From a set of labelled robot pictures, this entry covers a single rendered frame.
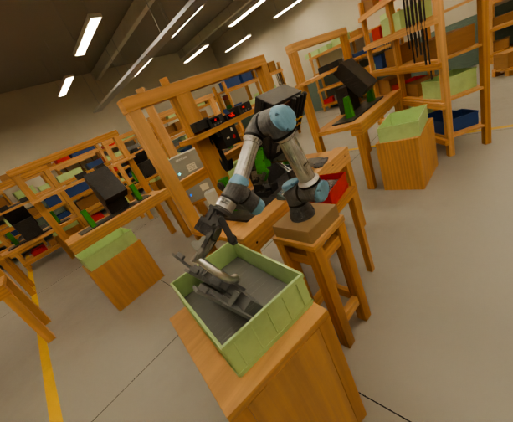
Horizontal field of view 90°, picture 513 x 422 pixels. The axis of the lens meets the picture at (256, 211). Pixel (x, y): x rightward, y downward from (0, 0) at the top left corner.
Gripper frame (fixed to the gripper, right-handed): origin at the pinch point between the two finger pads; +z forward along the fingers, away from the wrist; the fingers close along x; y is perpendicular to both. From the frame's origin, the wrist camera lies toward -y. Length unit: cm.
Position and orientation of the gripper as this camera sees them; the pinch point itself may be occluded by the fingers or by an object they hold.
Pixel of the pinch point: (200, 258)
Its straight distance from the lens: 99.7
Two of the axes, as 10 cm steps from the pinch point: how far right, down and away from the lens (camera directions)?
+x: -1.0, -2.8, -9.5
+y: -8.7, -4.3, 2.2
